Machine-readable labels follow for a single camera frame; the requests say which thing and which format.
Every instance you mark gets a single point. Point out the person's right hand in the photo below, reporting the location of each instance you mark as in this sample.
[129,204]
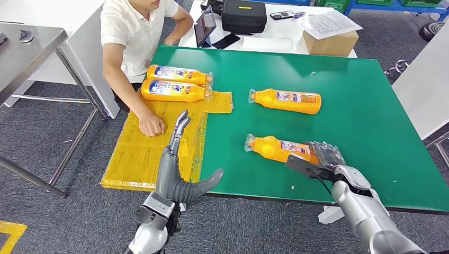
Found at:
[151,125]

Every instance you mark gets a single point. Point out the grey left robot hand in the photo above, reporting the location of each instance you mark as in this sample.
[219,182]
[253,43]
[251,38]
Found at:
[168,178]

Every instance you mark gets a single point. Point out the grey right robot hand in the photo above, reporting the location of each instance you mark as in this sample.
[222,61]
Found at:
[328,156]

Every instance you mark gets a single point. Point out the orange detergent bottle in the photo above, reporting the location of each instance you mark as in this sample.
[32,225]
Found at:
[175,74]
[172,91]
[270,100]
[268,149]

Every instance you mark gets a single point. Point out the person's right forearm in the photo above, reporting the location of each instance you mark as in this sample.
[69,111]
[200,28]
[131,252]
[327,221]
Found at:
[128,96]

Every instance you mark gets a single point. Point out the person's left forearm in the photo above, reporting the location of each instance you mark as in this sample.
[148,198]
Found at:
[179,29]

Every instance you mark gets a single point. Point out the white table foot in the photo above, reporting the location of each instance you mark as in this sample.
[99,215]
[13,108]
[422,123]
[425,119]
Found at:
[182,207]
[329,215]

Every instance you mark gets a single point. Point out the yellow taped cardboard mat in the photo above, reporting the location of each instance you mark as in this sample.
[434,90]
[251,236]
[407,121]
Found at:
[140,157]

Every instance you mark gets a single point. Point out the person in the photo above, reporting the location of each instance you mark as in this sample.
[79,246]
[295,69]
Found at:
[129,38]

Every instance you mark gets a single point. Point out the brown cardboard box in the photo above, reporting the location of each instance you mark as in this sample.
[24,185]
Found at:
[330,45]

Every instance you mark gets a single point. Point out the metal furniture legs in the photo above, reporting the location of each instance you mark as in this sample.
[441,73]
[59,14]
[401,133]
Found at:
[437,137]

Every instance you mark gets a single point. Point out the black tablet on stand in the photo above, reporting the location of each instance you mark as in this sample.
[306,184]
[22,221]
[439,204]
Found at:
[204,27]

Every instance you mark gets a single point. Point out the black smartphone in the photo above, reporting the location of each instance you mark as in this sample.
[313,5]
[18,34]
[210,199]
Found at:
[226,41]

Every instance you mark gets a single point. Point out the white board panel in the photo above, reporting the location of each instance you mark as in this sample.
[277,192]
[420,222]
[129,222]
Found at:
[422,84]

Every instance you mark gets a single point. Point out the printed paper sheet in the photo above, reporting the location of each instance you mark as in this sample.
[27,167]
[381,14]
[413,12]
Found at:
[330,24]

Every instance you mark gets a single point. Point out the black device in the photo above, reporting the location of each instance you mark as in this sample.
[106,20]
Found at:
[213,6]

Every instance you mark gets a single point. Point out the black carry case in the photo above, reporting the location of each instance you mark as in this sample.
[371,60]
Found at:
[243,17]

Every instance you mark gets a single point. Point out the purple key bunch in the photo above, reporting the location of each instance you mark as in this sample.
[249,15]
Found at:
[299,15]

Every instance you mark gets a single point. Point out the steel table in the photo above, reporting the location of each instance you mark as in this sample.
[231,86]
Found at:
[21,61]

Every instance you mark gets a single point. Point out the smartphone in dark case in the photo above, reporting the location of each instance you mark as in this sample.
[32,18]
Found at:
[281,15]

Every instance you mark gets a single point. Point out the green plastic crate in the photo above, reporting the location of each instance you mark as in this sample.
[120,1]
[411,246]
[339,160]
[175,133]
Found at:
[333,3]
[421,2]
[373,2]

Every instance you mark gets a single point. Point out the black round stool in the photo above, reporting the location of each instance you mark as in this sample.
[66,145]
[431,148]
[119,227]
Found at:
[431,31]

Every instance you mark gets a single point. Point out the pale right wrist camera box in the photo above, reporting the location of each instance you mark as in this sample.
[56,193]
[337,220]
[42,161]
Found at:
[305,166]

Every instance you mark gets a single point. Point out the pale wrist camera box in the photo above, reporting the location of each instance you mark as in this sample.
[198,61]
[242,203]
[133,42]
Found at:
[305,166]
[158,203]

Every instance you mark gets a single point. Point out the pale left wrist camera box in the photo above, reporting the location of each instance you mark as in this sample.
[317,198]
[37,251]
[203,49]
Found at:
[158,203]

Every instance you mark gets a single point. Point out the blue shelf frame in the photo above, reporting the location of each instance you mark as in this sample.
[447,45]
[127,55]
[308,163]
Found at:
[379,7]

